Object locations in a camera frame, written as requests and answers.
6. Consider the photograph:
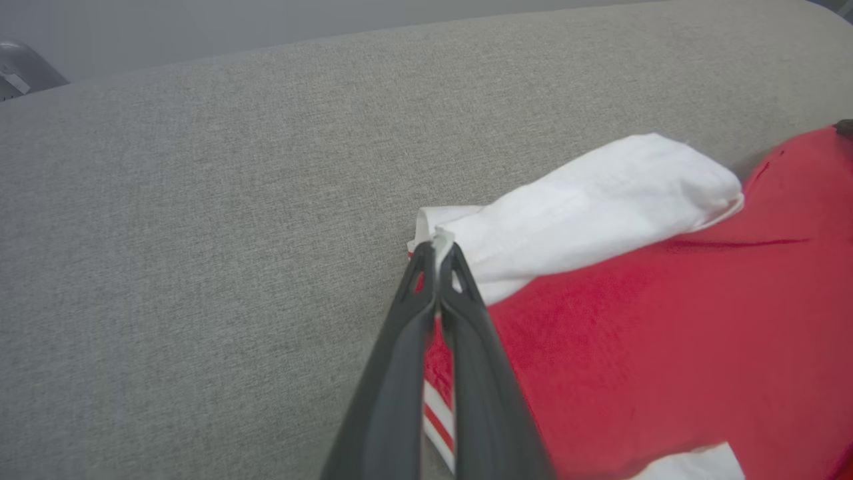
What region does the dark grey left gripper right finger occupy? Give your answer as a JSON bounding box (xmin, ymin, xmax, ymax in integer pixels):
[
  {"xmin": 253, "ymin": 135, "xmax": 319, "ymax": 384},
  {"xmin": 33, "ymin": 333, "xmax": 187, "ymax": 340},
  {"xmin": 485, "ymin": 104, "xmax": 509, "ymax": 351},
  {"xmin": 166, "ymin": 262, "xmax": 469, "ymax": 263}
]
[{"xmin": 438, "ymin": 243, "xmax": 558, "ymax": 480}]

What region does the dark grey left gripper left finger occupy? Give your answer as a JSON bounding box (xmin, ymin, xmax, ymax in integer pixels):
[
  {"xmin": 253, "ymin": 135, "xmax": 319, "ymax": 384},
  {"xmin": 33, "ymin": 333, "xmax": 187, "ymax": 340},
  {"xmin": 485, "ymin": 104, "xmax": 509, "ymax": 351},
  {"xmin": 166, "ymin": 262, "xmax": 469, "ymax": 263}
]
[{"xmin": 320, "ymin": 243, "xmax": 438, "ymax": 480}]

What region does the red white basketball jersey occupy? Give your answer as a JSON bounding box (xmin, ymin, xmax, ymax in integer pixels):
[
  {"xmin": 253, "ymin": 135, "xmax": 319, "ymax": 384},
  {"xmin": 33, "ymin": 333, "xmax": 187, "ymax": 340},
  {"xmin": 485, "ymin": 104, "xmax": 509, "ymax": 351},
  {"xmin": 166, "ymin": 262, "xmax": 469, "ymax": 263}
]
[{"xmin": 407, "ymin": 125, "xmax": 853, "ymax": 480}]

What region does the grey metal post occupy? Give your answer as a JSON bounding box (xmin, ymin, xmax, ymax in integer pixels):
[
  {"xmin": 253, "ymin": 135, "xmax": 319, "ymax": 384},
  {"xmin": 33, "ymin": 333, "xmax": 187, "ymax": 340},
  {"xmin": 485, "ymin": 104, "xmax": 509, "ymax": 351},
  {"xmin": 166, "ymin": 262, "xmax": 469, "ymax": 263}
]
[{"xmin": 0, "ymin": 39, "xmax": 70, "ymax": 103}]

